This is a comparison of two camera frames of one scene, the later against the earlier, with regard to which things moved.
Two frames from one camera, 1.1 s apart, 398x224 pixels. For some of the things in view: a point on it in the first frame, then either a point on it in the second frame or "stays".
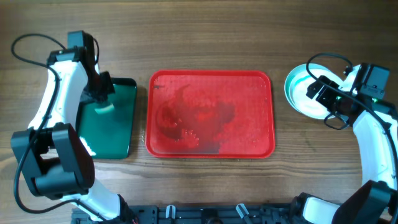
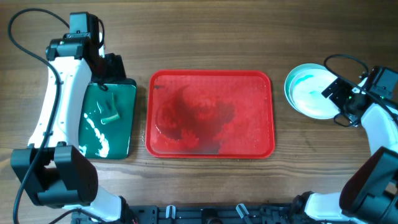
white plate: x=296 y=84 stays
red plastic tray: x=209 y=114 stays
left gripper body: x=99 y=88 -> x=110 y=70
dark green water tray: x=109 y=135 stays
